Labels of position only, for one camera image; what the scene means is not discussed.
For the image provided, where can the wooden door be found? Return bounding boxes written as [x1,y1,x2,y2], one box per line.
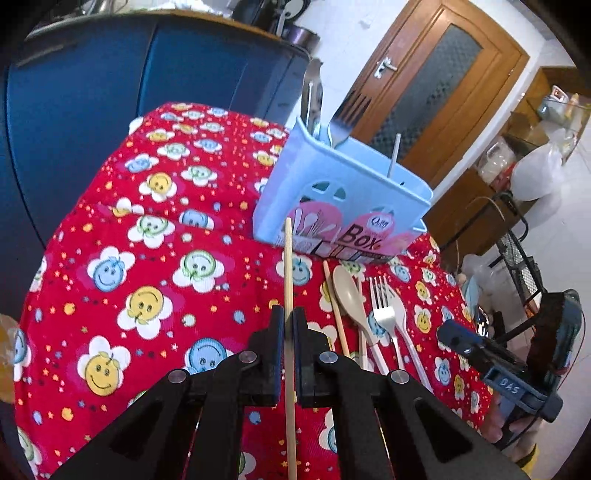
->
[348,1,529,187]

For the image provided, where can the black metal rack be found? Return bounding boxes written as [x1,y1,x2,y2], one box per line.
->
[450,191,546,315]

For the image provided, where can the black spoon white handle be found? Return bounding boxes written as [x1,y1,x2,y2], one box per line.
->
[388,133,402,179]

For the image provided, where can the steel butter knife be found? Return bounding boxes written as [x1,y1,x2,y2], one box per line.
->
[300,57,324,136]

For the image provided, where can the light blue utensil box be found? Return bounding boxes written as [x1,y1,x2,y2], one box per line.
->
[252,120,433,264]

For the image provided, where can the beige plastic spoon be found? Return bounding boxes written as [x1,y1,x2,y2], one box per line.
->
[332,265,389,375]

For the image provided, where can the wooden chopstick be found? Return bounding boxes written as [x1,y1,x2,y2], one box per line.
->
[322,260,351,358]
[283,217,297,480]

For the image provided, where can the steel fork white handle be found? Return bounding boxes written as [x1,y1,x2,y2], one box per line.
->
[369,277,405,370]

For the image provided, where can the steel fork patterned handle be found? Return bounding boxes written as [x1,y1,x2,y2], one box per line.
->
[327,90,372,148]

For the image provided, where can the white plastic fork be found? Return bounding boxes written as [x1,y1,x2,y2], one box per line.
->
[383,276,433,392]

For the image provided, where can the wooden wall shelf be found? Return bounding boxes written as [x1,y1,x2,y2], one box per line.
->
[426,66,590,264]

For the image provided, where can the white plastic bag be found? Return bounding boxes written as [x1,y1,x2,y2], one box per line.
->
[510,143,564,201]

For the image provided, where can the blue lower kitchen cabinets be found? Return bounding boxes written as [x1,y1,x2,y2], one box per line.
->
[1,12,310,317]

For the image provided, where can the person right hand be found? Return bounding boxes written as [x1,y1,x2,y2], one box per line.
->
[480,393,542,462]

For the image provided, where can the red smiley flower tablecloth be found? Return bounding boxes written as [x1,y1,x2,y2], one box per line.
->
[14,103,493,479]

